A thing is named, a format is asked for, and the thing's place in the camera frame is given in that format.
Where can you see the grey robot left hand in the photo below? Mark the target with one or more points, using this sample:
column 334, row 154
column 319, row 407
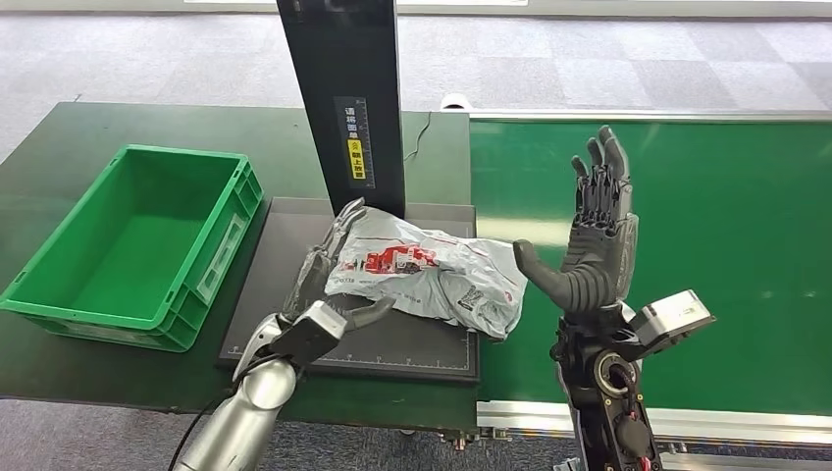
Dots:
column 312, row 279

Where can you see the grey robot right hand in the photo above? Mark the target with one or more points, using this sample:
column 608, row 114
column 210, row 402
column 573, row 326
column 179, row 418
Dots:
column 595, row 260

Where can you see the grey plastic mailer package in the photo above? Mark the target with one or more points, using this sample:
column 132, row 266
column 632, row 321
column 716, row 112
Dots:
column 429, row 273

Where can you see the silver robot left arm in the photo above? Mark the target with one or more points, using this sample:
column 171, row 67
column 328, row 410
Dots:
column 253, row 403

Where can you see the green conveyor belt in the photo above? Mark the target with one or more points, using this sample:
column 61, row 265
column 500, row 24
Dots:
column 715, row 227

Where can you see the yellow and white column label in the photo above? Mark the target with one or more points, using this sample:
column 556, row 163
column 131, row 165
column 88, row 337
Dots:
column 357, row 146

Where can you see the green plastic crate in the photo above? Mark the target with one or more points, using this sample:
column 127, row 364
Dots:
column 130, row 247

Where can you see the black scanner column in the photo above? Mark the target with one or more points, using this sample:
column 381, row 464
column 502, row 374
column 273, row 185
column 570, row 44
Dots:
column 344, row 65

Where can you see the dark green table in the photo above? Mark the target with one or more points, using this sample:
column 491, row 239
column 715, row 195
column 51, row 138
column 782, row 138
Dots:
column 65, row 130

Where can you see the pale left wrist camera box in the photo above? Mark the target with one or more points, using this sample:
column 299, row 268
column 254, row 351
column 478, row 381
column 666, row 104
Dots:
column 312, row 331

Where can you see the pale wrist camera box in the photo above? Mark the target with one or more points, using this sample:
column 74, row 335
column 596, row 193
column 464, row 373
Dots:
column 312, row 331
column 673, row 315

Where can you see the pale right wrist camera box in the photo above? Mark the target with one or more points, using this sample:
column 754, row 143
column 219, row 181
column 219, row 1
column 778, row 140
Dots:
column 673, row 315

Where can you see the black scanner base plate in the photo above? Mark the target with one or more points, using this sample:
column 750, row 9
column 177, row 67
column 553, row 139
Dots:
column 390, row 351

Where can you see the aluminium conveyor frame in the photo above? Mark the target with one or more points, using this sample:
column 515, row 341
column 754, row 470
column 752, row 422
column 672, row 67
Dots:
column 520, row 416

